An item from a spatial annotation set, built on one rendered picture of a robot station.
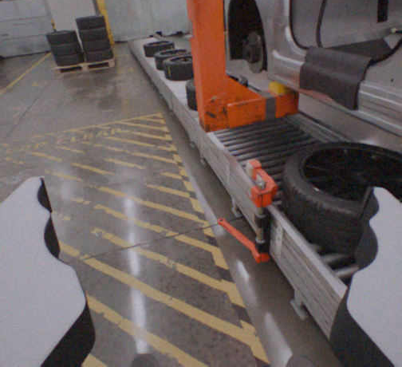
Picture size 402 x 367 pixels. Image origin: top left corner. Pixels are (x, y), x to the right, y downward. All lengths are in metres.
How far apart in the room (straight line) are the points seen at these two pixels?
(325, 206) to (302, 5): 1.26
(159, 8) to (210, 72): 10.63
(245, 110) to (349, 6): 0.92
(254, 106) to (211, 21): 0.59
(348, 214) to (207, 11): 1.22
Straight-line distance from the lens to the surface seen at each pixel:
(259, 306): 1.56
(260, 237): 1.53
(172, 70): 4.30
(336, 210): 1.31
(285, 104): 2.08
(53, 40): 7.77
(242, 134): 2.44
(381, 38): 2.33
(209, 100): 1.82
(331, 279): 1.20
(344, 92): 1.53
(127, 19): 12.26
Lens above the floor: 1.30
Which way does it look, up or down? 31 degrees down
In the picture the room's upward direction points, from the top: 6 degrees counter-clockwise
